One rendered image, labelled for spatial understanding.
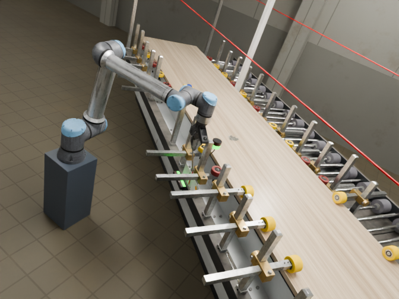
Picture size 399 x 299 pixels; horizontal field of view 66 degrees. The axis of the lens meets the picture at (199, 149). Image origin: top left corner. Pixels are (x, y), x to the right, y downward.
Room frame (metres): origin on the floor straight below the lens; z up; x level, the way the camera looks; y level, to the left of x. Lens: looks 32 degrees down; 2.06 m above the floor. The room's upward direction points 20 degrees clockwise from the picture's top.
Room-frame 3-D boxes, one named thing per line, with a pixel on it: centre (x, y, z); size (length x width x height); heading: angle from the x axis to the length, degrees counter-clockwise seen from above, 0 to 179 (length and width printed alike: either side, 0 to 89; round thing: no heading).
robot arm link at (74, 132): (1.65, 0.84, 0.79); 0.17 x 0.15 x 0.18; 165
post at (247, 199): (1.21, -0.31, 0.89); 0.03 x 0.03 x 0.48; 32
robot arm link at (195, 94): (1.63, 0.16, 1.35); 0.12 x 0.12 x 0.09; 75
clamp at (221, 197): (1.40, -0.19, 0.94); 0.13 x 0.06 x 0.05; 32
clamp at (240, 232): (1.19, -0.32, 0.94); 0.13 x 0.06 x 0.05; 32
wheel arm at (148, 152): (1.76, 0.14, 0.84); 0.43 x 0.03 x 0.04; 122
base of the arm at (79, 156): (1.64, 0.84, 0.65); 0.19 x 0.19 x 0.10
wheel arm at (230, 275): (0.93, -0.41, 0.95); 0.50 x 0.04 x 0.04; 122
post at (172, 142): (2.07, 0.22, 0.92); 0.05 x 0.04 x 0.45; 32
